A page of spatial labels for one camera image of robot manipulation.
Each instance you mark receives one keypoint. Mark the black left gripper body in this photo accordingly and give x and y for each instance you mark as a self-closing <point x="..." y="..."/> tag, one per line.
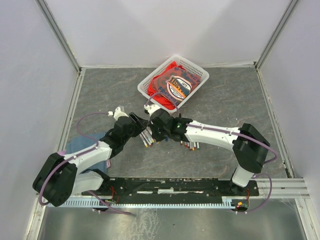
<point x="135" y="129"/>

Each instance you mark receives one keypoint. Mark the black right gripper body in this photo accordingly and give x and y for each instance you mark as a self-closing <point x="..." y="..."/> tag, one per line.
<point x="159" y="135"/>

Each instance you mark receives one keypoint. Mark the pens pile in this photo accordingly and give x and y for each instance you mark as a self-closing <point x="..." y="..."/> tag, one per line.
<point x="147" y="138"/>

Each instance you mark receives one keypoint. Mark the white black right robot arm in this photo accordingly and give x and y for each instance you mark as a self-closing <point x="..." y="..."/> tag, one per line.
<point x="248" y="145"/>

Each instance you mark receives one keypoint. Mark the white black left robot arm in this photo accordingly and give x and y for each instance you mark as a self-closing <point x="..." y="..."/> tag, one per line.
<point x="64" y="175"/>

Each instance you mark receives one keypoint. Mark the white plastic basket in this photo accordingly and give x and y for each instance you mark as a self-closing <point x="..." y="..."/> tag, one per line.
<point x="190" y="66"/>

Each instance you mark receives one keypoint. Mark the red printed cloth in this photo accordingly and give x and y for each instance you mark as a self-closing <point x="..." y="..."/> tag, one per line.
<point x="172" y="86"/>

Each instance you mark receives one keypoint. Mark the blue pink cloth pile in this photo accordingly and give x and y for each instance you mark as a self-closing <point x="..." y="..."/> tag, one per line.
<point x="77" y="144"/>

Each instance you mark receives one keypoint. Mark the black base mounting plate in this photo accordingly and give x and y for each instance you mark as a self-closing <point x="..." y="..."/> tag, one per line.
<point x="128" y="186"/>

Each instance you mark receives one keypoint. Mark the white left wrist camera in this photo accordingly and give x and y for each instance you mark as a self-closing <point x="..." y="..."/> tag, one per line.
<point x="117" y="113"/>

